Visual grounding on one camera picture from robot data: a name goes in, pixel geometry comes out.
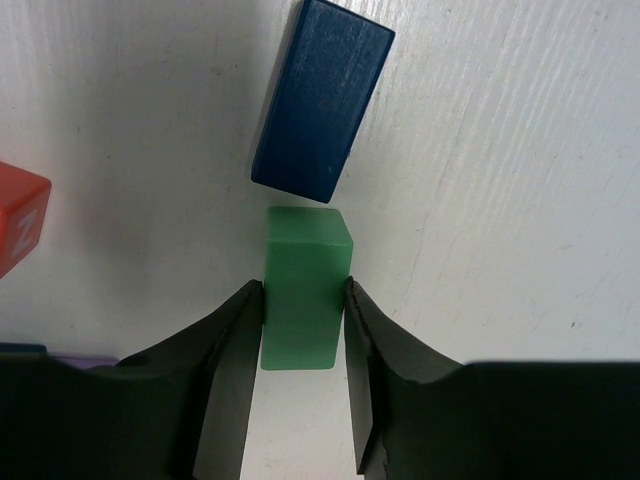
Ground red wood block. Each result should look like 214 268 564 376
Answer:
0 162 52 277

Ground dark blue wood block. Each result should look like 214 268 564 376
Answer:
251 1 395 203

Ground green wood block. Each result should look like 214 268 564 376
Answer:
261 206 353 371

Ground purple wood block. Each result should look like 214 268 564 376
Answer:
48 353 119 370

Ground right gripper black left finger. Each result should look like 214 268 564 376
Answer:
1 280 264 479

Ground teal small wood block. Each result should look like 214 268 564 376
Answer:
0 342 47 362

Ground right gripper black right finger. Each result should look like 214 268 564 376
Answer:
344 280 639 479

